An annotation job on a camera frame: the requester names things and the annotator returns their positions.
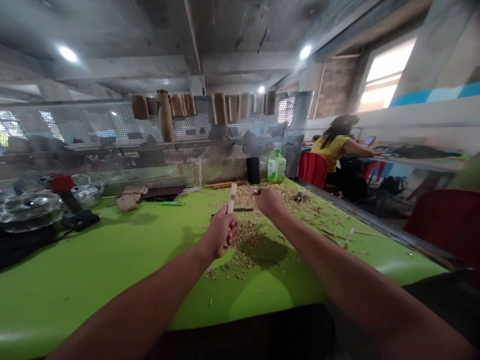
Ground long side table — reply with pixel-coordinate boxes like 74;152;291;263
359;141;474;200

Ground row of hanging brown strips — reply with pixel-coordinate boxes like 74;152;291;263
129;88;278;144

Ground pile of wood shavings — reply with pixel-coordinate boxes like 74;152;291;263
202;179;380;282

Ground thin forked wooden piece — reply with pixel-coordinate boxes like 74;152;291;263
344;227;382;249

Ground long wooden stick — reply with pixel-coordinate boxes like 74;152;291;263
203;180;247;189

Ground black cylindrical speaker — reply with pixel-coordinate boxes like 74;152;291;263
245;156;262;185

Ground beige work gloves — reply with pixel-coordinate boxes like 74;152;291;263
115;185;150;214

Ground twisted wooden sticks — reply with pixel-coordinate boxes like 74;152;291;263
192;158;204;188

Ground red plastic chair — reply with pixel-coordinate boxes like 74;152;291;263
297;151;332;190
402;188;480;268

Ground red and black power tool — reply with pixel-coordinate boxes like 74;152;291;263
47;174;101;231

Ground glass teapot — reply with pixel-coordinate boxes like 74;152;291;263
70;173;106;209

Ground window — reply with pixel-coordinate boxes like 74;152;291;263
356;35;418;110

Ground green drink bottle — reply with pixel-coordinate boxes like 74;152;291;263
267;148;287;185

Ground black backpack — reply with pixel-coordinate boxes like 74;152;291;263
377;175;409;197

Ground pale wooden stick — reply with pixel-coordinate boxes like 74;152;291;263
226;182;238;215

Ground black bag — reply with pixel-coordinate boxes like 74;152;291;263
0;224;63;272

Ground glass dish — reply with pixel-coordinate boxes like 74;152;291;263
0;188;65;235

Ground person's body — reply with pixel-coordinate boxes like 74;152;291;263
148;268;480;360

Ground perforated metal screen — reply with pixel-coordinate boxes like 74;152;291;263
0;90;315;197

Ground person's right hand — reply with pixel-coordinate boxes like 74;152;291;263
253;187;289;223

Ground person's left hand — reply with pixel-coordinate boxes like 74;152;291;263
207;205;239;260

